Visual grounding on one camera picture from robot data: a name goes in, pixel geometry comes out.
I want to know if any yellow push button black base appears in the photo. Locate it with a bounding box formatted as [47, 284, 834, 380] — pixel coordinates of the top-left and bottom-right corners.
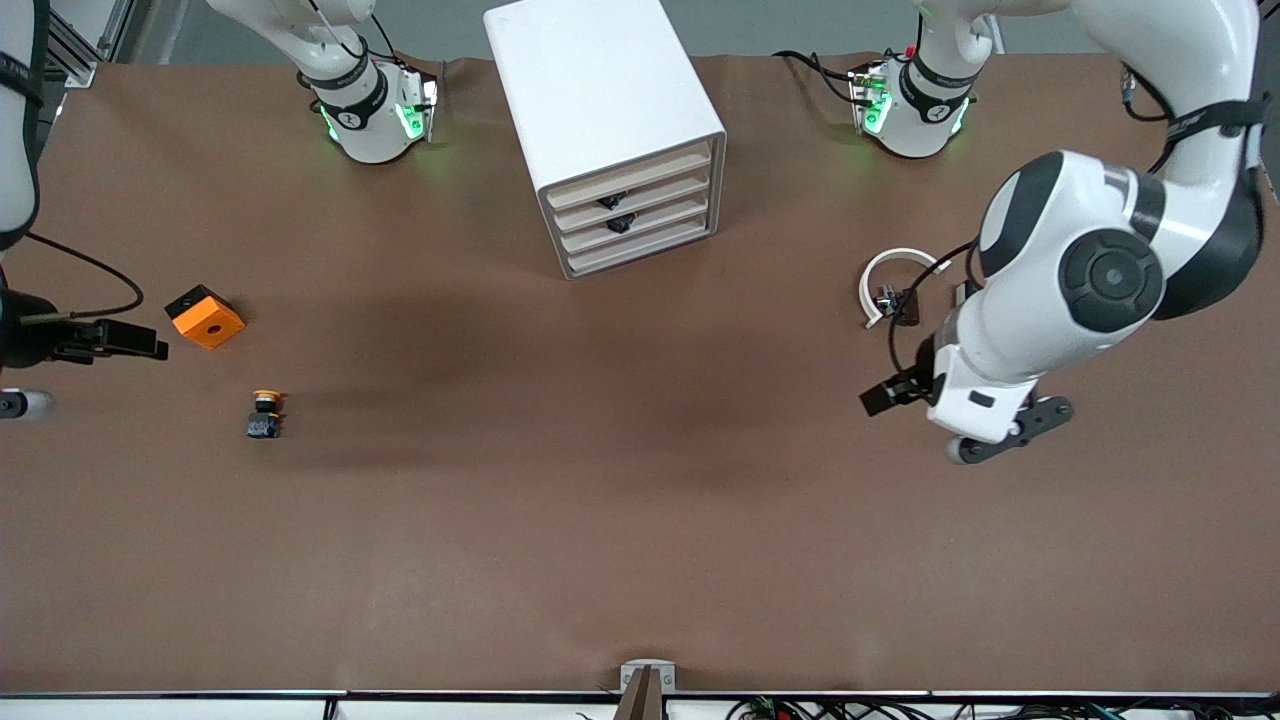
[246, 389, 286, 440]

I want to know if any grey metal bracket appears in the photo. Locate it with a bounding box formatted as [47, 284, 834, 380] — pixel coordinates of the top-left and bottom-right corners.
[619, 659, 678, 694]

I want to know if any brown bar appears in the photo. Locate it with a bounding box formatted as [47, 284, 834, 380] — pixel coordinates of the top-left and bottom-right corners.
[612, 667, 667, 720]

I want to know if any black base cable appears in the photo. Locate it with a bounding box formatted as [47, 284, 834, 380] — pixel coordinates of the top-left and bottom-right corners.
[773, 48, 863, 109]

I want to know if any white arc-shaped part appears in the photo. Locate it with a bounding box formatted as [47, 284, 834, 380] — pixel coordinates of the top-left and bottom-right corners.
[858, 247, 951, 331]

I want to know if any brown table cover sheet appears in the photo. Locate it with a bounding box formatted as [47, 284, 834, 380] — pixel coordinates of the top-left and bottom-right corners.
[0, 52, 1280, 698]

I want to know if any orange and black box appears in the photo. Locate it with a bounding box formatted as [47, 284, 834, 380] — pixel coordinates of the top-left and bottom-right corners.
[164, 284, 247, 351]

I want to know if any tangled cable bundle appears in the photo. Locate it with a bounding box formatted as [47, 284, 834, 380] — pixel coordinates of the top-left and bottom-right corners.
[725, 697, 1280, 720]

